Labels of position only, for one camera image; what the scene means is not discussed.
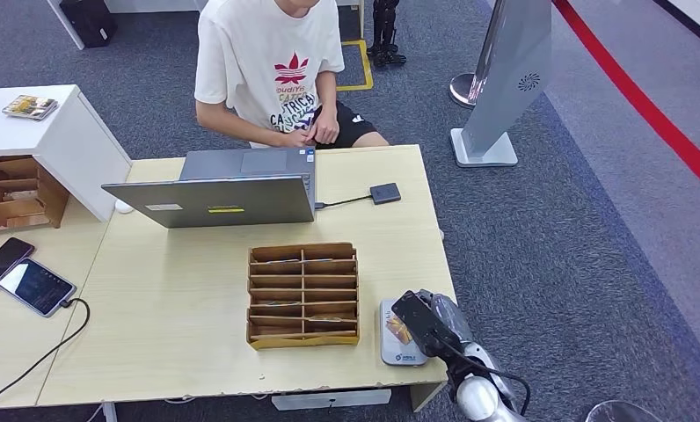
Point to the golden patterned ID card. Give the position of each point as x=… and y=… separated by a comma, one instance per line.
x=398, y=332

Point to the brown cardboard card organizer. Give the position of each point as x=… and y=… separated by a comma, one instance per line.
x=303, y=341

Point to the person's left hand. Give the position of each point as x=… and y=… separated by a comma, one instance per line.
x=326, y=127

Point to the white desk leg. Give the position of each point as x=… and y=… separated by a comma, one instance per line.
x=67, y=23

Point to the clear glass dome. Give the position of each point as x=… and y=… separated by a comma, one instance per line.
x=624, y=413

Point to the white mouse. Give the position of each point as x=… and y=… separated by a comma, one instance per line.
x=123, y=206

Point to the person's right hand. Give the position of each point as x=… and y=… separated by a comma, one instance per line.
x=296, y=140

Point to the white table leg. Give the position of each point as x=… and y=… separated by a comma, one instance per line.
x=110, y=413

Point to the grey laptop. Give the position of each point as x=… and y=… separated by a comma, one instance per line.
x=227, y=201

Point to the small black adapter box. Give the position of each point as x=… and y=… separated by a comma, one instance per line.
x=385, y=193

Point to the brown cardboard shelf organizer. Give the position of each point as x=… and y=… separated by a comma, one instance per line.
x=53, y=198

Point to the stack of patterned cards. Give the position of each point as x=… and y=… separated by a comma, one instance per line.
x=29, y=107

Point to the white drawer under table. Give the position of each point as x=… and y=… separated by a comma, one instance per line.
x=326, y=399

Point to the person's left forearm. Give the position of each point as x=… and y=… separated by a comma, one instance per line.
x=326, y=93

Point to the phone with lit screen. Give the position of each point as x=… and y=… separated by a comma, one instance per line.
x=35, y=286

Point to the person's right forearm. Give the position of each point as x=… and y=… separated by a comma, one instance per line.
x=233, y=125

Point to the white card reader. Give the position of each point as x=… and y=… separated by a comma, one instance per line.
x=399, y=356

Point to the black robot legs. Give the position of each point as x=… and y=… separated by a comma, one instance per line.
x=385, y=29

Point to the chrome stanchion base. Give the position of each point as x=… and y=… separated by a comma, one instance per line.
x=460, y=90

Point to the person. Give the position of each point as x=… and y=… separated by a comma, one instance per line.
x=257, y=58

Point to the wooden table side panel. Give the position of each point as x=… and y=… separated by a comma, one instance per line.
x=423, y=396

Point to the silver kiosk stand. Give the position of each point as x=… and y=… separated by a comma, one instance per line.
x=507, y=76

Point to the red barrier belt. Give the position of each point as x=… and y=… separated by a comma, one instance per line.
x=679, y=135

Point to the white cabinet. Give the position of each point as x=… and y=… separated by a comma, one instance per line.
x=70, y=140

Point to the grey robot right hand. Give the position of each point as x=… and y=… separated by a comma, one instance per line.
x=458, y=323

